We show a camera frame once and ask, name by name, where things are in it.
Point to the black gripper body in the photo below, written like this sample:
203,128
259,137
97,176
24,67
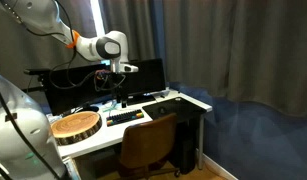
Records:
117,83

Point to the brown leather office chair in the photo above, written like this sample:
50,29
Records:
146,143

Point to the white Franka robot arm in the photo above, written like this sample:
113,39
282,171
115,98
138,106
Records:
89,46

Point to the black keyboard with rainbow keys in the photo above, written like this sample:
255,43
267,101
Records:
124,117

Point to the black computer monitor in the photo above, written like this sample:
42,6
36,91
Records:
146,78
69,96

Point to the black computer mouse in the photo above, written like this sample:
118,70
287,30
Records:
162,109

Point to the round wood slice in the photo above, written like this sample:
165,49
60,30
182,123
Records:
76,126

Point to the black mouse pad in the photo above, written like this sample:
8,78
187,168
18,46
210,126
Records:
179,106

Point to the white table leg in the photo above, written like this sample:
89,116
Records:
201,140

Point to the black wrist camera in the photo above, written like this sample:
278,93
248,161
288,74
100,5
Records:
100,75

